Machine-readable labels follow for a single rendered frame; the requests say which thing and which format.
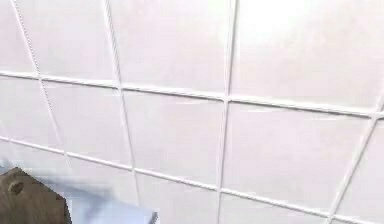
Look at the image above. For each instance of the pale blue flat slab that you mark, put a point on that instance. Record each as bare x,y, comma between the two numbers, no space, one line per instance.
110,213

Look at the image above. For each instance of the brown wooden cabinet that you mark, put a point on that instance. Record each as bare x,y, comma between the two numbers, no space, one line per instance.
26,200

